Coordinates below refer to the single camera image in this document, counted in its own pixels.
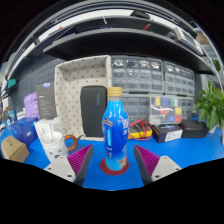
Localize dark grey upright box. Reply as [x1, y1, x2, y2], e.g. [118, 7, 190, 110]
[35, 82, 58, 121]

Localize beige dotted fabric bin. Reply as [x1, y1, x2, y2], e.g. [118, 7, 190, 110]
[53, 54, 113, 141]

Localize brown cardboard box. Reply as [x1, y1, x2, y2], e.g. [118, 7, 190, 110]
[0, 134, 31, 164]

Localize clear organizer coloured parts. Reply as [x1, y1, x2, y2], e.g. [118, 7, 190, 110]
[148, 95, 195, 126]

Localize purple plastic bag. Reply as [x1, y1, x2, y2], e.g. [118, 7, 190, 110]
[23, 91, 41, 120]

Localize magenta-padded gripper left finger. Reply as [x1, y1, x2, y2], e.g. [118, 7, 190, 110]
[44, 143, 95, 187]

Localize black hard case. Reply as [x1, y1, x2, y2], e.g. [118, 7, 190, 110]
[79, 85, 109, 139]

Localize flat round red coaster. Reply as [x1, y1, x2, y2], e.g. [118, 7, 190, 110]
[99, 157, 130, 177]

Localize grey small-parts drawer cabinet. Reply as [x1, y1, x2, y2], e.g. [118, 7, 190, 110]
[110, 57, 165, 95]
[162, 61, 196, 98]
[121, 93, 153, 125]

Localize white cardboard box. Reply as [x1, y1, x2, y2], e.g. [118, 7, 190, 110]
[33, 117, 63, 141]

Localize blue cardboard box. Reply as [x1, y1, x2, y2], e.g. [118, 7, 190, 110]
[9, 116, 40, 148]

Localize black wall shelf unit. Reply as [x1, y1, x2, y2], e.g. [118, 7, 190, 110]
[6, 6, 218, 77]

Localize yellow multimeter red leads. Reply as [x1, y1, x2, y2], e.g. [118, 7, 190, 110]
[127, 118, 154, 141]

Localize white mug brown handle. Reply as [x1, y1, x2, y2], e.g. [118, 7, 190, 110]
[39, 130, 80, 163]

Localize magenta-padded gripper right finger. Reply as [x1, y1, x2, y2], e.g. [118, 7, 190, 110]
[133, 144, 183, 186]

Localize blue drink bottle gold cap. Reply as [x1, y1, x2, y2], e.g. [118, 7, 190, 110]
[101, 86, 130, 173]

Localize green potted plant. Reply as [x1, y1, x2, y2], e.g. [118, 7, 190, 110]
[193, 79, 224, 135]

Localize black box white label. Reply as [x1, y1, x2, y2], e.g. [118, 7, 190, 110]
[151, 123, 184, 144]

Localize metal spoon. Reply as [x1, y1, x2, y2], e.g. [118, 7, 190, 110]
[47, 123, 56, 143]

